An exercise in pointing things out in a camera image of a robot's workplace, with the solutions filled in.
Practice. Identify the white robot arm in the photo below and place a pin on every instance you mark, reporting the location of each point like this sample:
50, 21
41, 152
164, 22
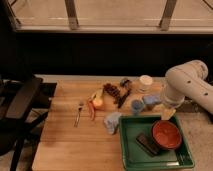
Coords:
188, 80

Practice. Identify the black office chair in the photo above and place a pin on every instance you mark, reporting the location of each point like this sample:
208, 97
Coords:
14, 128

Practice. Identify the blue cup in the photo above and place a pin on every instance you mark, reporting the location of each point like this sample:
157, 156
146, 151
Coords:
137, 106

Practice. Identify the black rectangular block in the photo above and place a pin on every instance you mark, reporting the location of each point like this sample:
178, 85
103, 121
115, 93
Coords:
147, 144

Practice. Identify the light blue towel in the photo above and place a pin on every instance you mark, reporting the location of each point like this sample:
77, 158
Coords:
111, 122

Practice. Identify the dark grape bunch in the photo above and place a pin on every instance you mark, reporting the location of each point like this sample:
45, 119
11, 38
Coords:
113, 91

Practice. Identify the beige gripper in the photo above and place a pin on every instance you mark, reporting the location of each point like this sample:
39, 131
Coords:
167, 113

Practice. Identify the yellow banana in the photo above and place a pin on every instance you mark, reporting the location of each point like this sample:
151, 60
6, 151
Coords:
97, 94

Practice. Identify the green plastic tray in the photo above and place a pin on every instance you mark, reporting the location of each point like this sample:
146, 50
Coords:
136, 158

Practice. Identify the red bowl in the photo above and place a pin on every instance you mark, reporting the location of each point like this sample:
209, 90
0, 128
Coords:
166, 135

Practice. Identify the metal fork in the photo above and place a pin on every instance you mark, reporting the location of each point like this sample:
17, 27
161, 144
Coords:
81, 104

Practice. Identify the small dark metal object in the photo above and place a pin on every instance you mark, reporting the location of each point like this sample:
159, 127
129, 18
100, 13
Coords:
126, 83

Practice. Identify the red yellow apple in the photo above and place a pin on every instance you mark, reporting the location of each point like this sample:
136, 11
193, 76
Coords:
98, 103

